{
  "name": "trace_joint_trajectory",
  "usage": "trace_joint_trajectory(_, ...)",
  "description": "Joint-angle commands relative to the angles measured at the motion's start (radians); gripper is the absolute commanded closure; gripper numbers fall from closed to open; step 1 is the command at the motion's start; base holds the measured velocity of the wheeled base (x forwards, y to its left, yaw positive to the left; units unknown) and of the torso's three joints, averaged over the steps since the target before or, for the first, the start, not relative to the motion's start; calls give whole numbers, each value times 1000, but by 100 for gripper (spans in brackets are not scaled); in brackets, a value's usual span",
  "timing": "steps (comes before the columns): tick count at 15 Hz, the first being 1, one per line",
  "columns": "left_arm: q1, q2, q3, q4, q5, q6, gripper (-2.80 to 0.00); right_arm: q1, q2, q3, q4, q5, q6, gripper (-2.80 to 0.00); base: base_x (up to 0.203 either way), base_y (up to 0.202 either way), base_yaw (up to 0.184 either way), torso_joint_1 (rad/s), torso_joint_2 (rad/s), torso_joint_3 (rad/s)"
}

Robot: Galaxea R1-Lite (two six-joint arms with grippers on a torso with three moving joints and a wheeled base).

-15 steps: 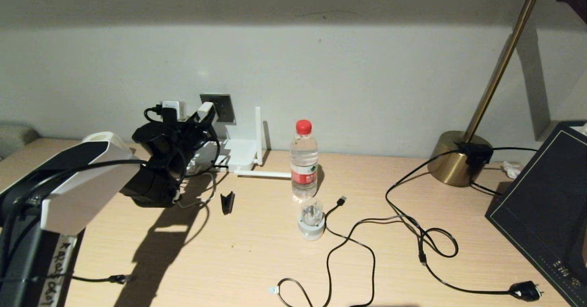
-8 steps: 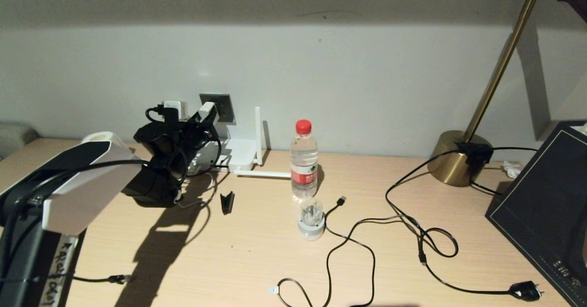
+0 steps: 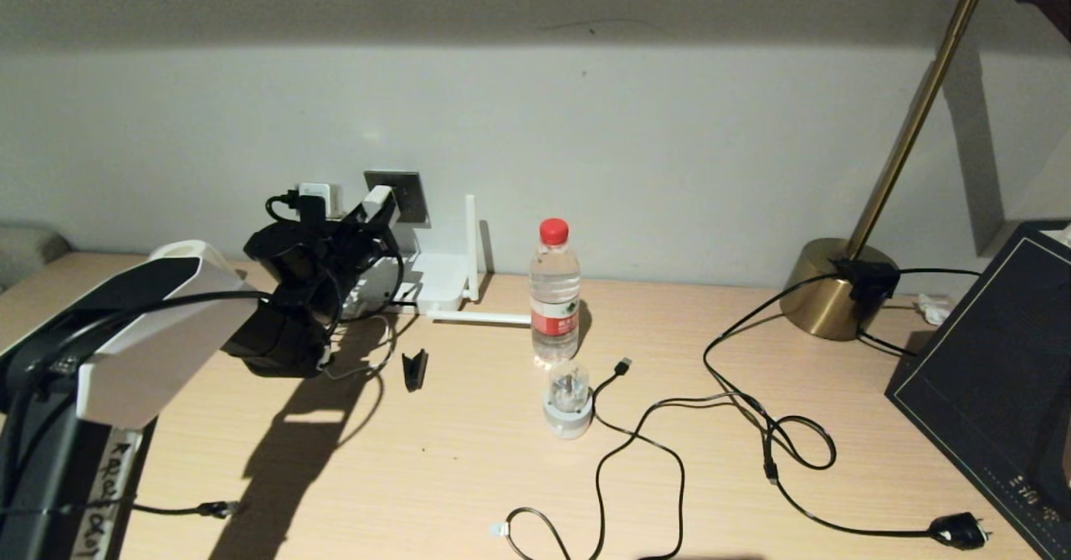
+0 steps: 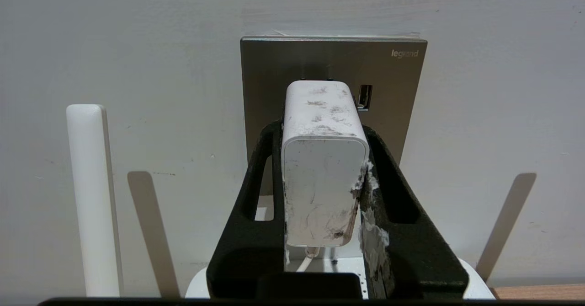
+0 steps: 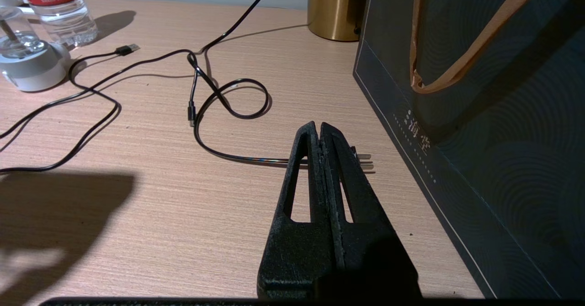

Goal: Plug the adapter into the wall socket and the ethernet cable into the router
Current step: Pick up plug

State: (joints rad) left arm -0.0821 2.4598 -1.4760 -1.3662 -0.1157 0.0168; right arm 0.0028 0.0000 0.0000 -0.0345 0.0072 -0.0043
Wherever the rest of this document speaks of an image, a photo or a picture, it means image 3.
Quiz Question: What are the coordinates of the thin black lamp cable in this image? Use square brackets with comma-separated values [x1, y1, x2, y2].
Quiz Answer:
[855, 267, 981, 360]

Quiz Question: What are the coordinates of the black cable with white tip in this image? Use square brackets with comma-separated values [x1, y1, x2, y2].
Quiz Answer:
[489, 506, 578, 560]

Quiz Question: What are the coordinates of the grey cushion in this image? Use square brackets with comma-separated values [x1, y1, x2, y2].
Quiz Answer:
[0, 223, 72, 291]

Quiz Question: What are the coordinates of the gold desk lamp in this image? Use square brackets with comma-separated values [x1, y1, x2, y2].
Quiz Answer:
[780, 0, 1071, 342]

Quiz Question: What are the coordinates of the black USB cable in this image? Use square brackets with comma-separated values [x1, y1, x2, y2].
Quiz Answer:
[588, 357, 781, 560]

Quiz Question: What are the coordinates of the white router with antennas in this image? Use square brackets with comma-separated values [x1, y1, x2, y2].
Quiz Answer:
[339, 194, 532, 326]

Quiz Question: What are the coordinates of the white charger plug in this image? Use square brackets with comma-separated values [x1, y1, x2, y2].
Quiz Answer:
[297, 182, 346, 222]

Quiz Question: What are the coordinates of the black box on lamp base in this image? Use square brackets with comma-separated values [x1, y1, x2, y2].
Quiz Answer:
[833, 260, 901, 303]

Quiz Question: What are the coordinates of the black two-pin power cable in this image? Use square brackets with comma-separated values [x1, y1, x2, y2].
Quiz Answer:
[703, 271, 993, 551]

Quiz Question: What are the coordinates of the red capped water bottle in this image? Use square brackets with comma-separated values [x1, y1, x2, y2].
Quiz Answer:
[529, 218, 582, 365]

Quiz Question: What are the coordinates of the clear dome grey base gadget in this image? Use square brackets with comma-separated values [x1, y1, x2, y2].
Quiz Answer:
[543, 361, 595, 439]

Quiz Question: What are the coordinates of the grey wall socket plate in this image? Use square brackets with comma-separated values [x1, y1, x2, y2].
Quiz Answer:
[364, 171, 430, 228]

